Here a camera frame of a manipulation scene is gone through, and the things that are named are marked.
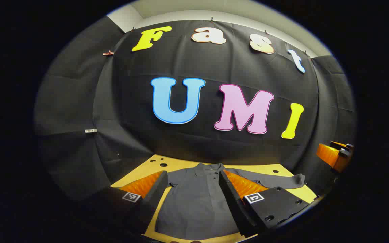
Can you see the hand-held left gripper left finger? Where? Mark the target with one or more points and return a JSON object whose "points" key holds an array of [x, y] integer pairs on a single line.
{"points": [[154, 199]]}

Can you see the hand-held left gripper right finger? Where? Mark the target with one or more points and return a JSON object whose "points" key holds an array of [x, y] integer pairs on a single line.
{"points": [[233, 206]]}

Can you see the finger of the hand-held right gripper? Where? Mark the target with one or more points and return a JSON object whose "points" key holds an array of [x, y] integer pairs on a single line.
{"points": [[328, 155]]}

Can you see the grey collared shirt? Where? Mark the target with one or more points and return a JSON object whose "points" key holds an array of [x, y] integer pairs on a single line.
{"points": [[194, 206]]}

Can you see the black backdrop cloth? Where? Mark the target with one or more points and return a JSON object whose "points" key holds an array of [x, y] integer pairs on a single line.
{"points": [[181, 141]]}

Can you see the silver metal clip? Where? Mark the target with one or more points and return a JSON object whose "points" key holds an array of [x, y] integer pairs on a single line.
{"points": [[91, 130]]}

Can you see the red clip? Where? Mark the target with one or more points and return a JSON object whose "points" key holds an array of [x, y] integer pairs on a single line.
{"points": [[108, 53]]}

